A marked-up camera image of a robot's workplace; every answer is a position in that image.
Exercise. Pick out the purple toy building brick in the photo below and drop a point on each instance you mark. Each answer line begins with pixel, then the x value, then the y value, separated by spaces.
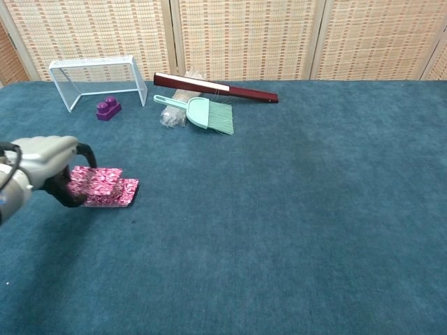
pixel 106 110

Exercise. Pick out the woven bamboo screen panel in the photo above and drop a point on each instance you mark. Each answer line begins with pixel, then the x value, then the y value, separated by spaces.
pixel 377 35
pixel 10 56
pixel 440 68
pixel 248 35
pixel 91 28

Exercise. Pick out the dark red folded fan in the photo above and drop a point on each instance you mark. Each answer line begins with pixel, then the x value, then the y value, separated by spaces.
pixel 244 92

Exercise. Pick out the grey black left robot hand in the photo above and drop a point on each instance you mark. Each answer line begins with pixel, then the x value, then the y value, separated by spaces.
pixel 45 151

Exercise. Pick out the clear bag with beige contents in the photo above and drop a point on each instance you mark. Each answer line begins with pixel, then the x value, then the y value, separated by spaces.
pixel 173 117

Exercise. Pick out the mint green hand brush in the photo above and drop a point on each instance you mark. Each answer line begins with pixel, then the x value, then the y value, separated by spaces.
pixel 199 111

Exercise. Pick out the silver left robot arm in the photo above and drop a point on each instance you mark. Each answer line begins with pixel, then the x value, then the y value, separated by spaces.
pixel 14 199

